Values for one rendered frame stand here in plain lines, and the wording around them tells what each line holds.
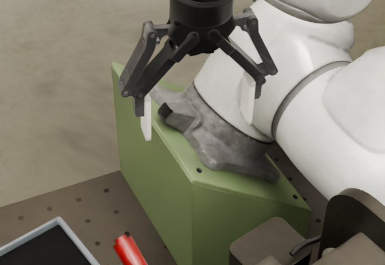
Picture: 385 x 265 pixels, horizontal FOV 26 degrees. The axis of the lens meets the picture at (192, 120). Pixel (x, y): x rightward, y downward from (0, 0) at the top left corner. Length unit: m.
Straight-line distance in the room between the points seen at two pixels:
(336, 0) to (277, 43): 0.42
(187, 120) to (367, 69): 0.28
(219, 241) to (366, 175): 0.29
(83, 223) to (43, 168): 1.06
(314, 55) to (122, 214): 0.45
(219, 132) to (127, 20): 1.76
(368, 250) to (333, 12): 0.21
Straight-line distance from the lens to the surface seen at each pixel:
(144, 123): 1.06
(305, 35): 1.16
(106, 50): 2.81
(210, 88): 1.20
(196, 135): 1.20
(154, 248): 1.35
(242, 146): 1.21
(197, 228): 1.19
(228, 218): 1.21
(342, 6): 0.75
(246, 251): 0.88
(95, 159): 2.45
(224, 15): 0.96
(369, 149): 1.06
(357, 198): 0.79
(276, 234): 0.89
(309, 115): 1.10
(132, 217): 1.39
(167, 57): 1.00
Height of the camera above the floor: 1.78
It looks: 44 degrees down
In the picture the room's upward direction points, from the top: straight up
